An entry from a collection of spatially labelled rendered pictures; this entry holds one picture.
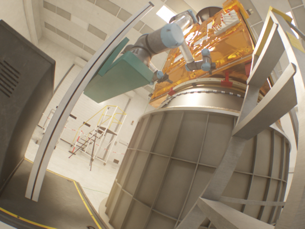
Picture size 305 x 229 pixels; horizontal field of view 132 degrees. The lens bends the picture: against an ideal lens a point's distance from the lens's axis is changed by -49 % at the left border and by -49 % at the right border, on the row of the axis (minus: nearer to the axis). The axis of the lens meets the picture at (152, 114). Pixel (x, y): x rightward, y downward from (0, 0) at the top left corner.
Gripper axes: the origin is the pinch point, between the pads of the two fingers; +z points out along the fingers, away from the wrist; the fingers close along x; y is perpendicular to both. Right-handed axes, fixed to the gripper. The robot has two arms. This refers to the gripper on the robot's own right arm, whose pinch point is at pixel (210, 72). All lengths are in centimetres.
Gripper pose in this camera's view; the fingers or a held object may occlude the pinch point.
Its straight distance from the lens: 139.1
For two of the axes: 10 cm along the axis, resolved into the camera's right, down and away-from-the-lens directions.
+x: 8.4, 0.9, -5.3
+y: -2.5, 9.4, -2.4
